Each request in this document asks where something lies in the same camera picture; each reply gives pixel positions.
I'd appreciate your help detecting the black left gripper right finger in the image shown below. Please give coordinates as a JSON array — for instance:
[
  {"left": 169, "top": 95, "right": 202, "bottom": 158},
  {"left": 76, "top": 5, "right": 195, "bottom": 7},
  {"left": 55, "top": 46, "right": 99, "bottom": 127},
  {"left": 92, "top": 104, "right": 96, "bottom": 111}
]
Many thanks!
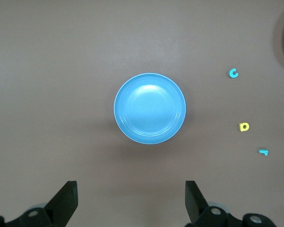
[{"left": 184, "top": 181, "right": 278, "bottom": 227}]

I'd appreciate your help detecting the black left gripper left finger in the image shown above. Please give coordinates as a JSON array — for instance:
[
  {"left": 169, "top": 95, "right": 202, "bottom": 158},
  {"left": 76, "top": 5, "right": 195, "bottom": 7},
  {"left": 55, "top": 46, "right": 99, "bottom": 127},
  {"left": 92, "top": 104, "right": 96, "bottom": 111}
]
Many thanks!
[{"left": 0, "top": 181, "right": 79, "bottom": 227}]

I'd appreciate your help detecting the blue plate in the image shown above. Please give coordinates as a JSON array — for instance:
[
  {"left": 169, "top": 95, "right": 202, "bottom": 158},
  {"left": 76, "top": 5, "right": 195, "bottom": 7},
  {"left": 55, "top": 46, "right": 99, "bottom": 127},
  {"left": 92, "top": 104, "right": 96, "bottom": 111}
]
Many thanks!
[{"left": 113, "top": 72, "right": 187, "bottom": 145}]

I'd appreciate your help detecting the brown table cover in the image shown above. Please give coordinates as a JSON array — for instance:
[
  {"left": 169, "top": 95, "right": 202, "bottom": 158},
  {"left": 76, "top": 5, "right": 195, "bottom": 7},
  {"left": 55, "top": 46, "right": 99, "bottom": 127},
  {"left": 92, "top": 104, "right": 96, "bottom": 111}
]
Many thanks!
[{"left": 0, "top": 0, "right": 284, "bottom": 227}]

